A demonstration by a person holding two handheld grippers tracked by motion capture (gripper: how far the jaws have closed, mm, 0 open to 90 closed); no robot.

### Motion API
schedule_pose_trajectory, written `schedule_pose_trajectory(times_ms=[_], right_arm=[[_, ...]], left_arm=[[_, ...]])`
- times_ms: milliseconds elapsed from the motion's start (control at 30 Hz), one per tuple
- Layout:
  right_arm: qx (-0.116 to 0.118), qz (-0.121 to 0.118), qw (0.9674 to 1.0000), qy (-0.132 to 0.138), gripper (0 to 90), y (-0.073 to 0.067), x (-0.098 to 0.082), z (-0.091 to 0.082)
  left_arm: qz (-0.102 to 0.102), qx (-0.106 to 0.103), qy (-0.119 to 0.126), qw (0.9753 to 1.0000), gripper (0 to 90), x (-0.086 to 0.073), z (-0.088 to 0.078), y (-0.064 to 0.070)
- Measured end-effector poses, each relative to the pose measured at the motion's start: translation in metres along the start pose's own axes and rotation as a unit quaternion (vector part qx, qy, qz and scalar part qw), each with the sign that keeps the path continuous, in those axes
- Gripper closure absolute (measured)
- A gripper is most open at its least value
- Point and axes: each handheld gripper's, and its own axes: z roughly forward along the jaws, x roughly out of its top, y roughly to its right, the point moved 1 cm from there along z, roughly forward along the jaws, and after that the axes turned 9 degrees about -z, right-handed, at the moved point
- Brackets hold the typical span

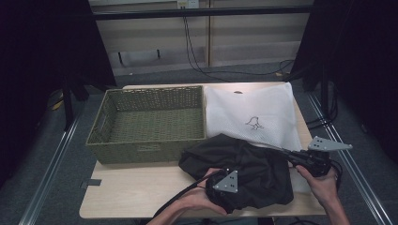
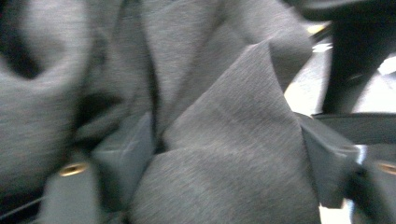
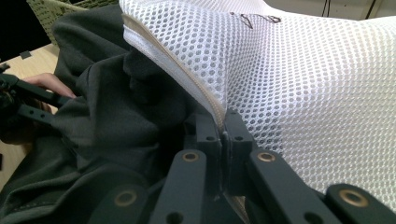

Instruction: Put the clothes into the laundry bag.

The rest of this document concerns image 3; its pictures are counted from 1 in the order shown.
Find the white mesh laundry bag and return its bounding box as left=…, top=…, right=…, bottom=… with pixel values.
left=119, top=0, right=396, bottom=213

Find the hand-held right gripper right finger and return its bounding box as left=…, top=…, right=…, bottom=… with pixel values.
left=222, top=108, right=260, bottom=198

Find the black floor cable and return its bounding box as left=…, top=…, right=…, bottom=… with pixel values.
left=321, top=0, right=332, bottom=19
left=365, top=0, right=383, bottom=21

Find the dark grey garment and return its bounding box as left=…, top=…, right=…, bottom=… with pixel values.
left=0, top=4, right=226, bottom=224

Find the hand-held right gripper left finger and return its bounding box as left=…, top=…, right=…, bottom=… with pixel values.
left=182, top=112, right=223, bottom=201

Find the green woven basket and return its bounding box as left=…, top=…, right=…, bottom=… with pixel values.
left=26, top=0, right=120, bottom=48

